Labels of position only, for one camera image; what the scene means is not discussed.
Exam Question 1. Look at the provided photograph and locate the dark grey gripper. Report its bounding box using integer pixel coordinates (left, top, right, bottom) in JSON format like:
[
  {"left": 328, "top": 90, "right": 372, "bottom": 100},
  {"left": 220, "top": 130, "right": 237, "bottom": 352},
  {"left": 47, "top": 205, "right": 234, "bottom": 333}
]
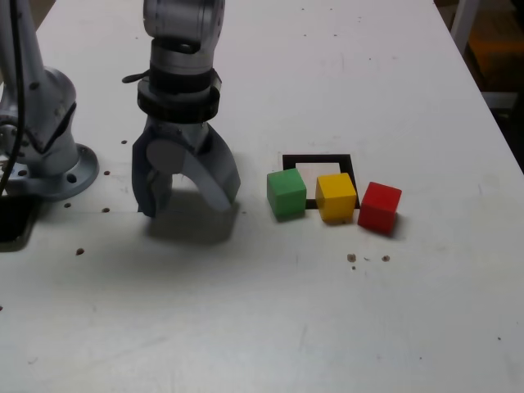
[{"left": 131, "top": 116, "right": 242, "bottom": 219}]

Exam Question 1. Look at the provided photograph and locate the green cube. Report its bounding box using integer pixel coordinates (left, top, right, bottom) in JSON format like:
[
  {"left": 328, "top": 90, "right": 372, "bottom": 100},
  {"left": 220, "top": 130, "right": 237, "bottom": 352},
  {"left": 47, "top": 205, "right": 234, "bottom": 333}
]
[{"left": 266, "top": 167, "right": 308, "bottom": 218}]

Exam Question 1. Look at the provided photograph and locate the yellow cube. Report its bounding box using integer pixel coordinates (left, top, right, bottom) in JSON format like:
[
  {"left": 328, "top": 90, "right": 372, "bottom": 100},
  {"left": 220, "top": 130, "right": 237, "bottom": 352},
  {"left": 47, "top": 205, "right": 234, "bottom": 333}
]
[{"left": 314, "top": 172, "right": 358, "bottom": 224}]

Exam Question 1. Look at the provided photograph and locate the red cube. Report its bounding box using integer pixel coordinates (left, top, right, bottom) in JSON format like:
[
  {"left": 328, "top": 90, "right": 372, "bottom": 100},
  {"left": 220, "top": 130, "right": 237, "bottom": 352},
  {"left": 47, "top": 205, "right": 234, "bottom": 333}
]
[{"left": 357, "top": 181, "right": 403, "bottom": 235}]

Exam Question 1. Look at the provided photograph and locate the black tape square outline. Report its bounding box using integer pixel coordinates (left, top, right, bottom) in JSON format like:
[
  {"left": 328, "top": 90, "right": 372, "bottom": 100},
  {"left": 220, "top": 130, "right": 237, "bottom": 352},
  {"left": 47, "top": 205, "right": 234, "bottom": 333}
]
[{"left": 282, "top": 153, "right": 360, "bottom": 210}]

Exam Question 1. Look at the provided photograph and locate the black tray with grey rim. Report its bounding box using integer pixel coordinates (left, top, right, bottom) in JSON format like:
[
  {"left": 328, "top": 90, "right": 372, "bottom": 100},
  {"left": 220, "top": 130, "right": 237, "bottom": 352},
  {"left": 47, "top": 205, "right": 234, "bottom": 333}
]
[{"left": 0, "top": 195, "right": 41, "bottom": 251}]

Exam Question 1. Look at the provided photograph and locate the yellow background box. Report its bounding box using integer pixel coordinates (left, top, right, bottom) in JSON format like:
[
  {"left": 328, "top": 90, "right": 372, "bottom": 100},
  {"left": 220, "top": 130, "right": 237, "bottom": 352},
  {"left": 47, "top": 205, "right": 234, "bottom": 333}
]
[{"left": 466, "top": 11, "right": 524, "bottom": 93}]

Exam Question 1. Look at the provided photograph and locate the white frame post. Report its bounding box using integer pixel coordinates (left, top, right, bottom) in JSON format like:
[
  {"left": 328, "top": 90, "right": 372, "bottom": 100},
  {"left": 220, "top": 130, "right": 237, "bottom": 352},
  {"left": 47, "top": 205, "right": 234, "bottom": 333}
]
[{"left": 449, "top": 0, "right": 483, "bottom": 56}]

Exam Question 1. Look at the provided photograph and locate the white frame crossbar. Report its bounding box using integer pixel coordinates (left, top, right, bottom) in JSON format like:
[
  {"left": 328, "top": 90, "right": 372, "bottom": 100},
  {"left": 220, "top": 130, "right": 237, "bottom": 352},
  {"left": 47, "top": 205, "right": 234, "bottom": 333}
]
[{"left": 482, "top": 92, "right": 519, "bottom": 108}]

